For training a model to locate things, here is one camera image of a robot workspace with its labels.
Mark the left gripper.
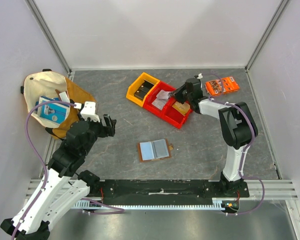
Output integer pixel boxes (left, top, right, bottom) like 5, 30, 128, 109
78, 111, 117, 155

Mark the silver credit card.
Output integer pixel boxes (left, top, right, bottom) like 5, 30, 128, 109
156, 90, 171, 100

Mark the brown leather card holder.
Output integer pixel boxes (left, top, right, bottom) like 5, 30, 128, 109
137, 138, 173, 163

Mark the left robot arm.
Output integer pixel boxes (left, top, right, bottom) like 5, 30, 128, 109
0, 114, 117, 240

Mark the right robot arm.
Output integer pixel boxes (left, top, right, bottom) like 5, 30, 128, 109
169, 77, 258, 197

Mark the gold card stack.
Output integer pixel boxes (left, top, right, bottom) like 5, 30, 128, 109
172, 101, 191, 116

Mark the silver card stack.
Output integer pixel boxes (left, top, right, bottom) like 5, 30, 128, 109
152, 96, 169, 111

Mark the red bin with gold cards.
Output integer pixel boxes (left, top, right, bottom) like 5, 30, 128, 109
162, 97, 192, 129

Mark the red bin with silver cards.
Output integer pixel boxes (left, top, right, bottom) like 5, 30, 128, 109
143, 81, 176, 118

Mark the black card stack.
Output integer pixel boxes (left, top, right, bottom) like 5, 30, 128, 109
134, 80, 154, 100

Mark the yellow plastic bin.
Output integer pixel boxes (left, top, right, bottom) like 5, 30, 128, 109
126, 72, 160, 107

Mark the blue and white booklet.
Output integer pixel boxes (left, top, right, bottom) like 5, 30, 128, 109
37, 103, 70, 124

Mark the orange printed box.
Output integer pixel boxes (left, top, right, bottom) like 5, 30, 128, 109
205, 76, 240, 97

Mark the white and tan tote bag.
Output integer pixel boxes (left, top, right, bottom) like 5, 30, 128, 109
20, 69, 95, 140

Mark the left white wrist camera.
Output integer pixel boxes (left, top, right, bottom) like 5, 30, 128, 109
74, 101, 100, 123

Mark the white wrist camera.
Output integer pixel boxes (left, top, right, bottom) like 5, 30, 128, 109
194, 73, 203, 80
74, 101, 100, 123

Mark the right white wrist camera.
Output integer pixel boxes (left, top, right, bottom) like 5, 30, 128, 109
194, 73, 203, 80

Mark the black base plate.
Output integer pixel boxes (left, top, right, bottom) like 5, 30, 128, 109
89, 179, 250, 199

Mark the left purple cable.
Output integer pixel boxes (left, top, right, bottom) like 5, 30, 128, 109
11, 101, 126, 240

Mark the aluminium frame rail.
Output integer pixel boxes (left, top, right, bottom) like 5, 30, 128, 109
24, 178, 300, 211

